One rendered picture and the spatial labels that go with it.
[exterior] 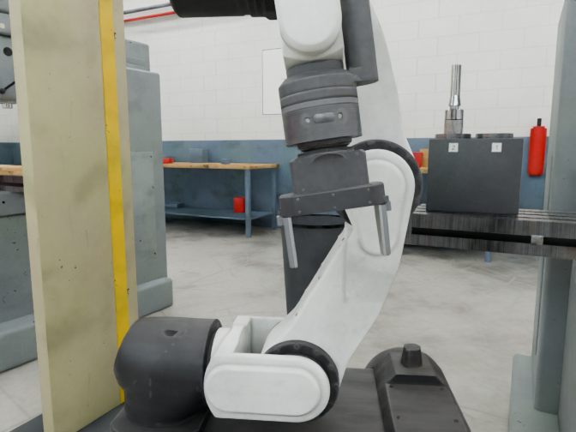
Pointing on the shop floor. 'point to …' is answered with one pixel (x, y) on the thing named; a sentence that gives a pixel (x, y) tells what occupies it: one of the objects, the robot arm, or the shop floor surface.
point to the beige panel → (76, 203)
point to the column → (545, 375)
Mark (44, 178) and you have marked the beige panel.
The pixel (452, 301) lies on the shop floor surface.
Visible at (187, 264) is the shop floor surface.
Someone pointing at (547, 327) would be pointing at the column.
